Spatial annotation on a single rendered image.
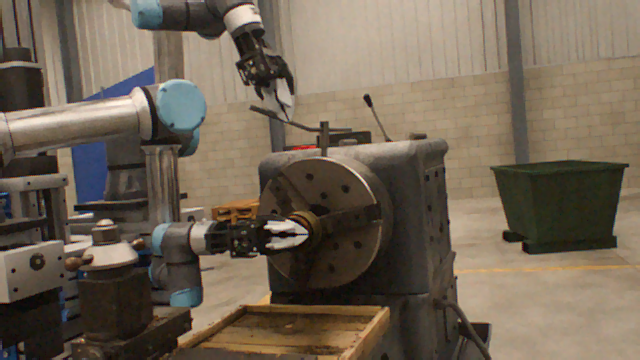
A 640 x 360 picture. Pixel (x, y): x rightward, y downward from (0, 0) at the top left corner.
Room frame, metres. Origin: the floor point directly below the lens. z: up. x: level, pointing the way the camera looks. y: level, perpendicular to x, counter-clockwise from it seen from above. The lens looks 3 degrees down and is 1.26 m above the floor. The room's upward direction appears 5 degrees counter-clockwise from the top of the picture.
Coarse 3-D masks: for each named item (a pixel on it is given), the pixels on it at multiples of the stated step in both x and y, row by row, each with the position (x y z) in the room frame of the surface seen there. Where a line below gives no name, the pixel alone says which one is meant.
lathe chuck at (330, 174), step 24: (288, 168) 1.31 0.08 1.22; (312, 168) 1.28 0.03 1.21; (336, 168) 1.26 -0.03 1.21; (360, 168) 1.31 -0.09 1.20; (264, 192) 1.33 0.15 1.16; (312, 192) 1.29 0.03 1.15; (336, 192) 1.26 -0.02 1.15; (360, 192) 1.24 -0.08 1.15; (384, 216) 1.26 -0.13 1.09; (336, 240) 1.27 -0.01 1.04; (360, 240) 1.25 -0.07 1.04; (384, 240) 1.28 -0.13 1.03; (288, 264) 1.32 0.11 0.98; (336, 264) 1.27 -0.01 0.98; (360, 264) 1.25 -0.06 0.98
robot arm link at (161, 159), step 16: (144, 144) 1.31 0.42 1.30; (160, 144) 1.30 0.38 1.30; (176, 144) 1.32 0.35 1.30; (160, 160) 1.31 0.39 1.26; (176, 160) 1.34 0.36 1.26; (160, 176) 1.30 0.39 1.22; (176, 176) 1.33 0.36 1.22; (160, 192) 1.30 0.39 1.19; (176, 192) 1.33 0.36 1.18; (160, 208) 1.30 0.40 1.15; (176, 208) 1.32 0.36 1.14; (160, 224) 1.30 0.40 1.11; (160, 256) 1.30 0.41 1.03; (160, 272) 1.28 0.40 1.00
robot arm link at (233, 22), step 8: (240, 8) 1.17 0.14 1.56; (248, 8) 1.17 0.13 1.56; (256, 8) 1.19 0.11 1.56; (224, 16) 1.18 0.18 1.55; (232, 16) 1.17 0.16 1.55; (240, 16) 1.16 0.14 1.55; (248, 16) 1.17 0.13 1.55; (256, 16) 1.18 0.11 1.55; (224, 24) 1.20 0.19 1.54; (232, 24) 1.17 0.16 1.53; (240, 24) 1.16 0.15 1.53; (248, 24) 1.17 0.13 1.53; (232, 32) 1.18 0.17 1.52
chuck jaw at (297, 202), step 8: (280, 176) 1.32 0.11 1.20; (272, 184) 1.28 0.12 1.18; (280, 184) 1.27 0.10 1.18; (288, 184) 1.29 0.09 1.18; (272, 192) 1.28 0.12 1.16; (280, 192) 1.27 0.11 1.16; (288, 192) 1.26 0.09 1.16; (296, 192) 1.29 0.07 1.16; (280, 200) 1.25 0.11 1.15; (288, 200) 1.24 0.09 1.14; (296, 200) 1.25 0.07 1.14; (304, 200) 1.29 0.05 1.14; (280, 208) 1.25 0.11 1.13; (288, 208) 1.22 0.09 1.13; (296, 208) 1.22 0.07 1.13; (304, 208) 1.25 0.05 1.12; (312, 208) 1.30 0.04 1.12
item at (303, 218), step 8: (288, 216) 1.18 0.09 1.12; (296, 216) 1.17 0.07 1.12; (304, 216) 1.17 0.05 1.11; (312, 216) 1.19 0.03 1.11; (304, 224) 1.15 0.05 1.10; (312, 224) 1.17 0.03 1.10; (320, 224) 1.19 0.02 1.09; (280, 232) 1.16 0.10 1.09; (312, 232) 1.16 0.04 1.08; (320, 232) 1.19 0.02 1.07; (304, 240) 1.14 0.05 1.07; (312, 240) 1.16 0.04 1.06; (296, 248) 1.15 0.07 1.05; (304, 248) 1.17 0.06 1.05
